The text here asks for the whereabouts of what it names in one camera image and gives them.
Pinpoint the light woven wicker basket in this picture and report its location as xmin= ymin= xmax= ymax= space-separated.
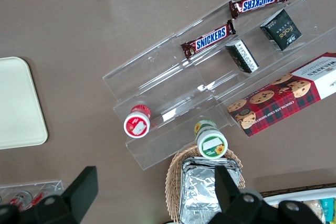
xmin=164 ymin=144 xmax=246 ymax=224

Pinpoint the clear acrylic tiered stand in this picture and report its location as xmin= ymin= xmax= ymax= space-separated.
xmin=102 ymin=0 xmax=336 ymax=170

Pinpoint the clear bag of crackers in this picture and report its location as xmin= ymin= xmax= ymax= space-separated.
xmin=301 ymin=199 xmax=322 ymax=222

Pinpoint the green lid yogurt cup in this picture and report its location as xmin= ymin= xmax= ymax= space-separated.
xmin=193 ymin=119 xmax=228 ymax=159

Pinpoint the stack of foil containers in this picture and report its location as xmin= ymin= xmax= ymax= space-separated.
xmin=180 ymin=155 xmax=244 ymax=224

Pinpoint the Snickers chocolate bar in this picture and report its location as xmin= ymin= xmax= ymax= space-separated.
xmin=228 ymin=0 xmax=290 ymax=20
xmin=180 ymin=19 xmax=236 ymax=60

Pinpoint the black box white label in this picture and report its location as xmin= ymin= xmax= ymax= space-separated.
xmin=225 ymin=39 xmax=259 ymax=74

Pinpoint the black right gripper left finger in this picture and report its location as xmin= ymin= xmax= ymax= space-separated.
xmin=34 ymin=166 xmax=99 ymax=224

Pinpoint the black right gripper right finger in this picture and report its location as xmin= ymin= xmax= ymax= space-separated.
xmin=209 ymin=165 xmax=271 ymax=224

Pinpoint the white rectangular snack bin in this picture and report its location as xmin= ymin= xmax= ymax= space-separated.
xmin=258 ymin=188 xmax=336 ymax=224

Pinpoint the red lid yogurt cup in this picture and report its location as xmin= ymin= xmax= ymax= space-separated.
xmin=123 ymin=104 xmax=152 ymax=138

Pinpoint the red tartan cookie box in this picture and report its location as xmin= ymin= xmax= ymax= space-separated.
xmin=227 ymin=52 xmax=336 ymax=137

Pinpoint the black box gold print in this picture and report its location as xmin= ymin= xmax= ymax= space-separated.
xmin=259 ymin=8 xmax=302 ymax=51

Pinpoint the red Coca-Cola bottle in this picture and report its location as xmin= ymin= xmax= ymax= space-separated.
xmin=10 ymin=191 xmax=32 ymax=206
xmin=30 ymin=192 xmax=48 ymax=206

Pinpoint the clear acrylic bottle rack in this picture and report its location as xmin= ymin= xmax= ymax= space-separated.
xmin=0 ymin=180 xmax=65 ymax=209

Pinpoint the teal snack packet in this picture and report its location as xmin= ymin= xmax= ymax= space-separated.
xmin=320 ymin=199 xmax=336 ymax=222

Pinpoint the beige rectangular tray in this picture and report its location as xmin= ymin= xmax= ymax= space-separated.
xmin=0 ymin=56 xmax=49 ymax=150

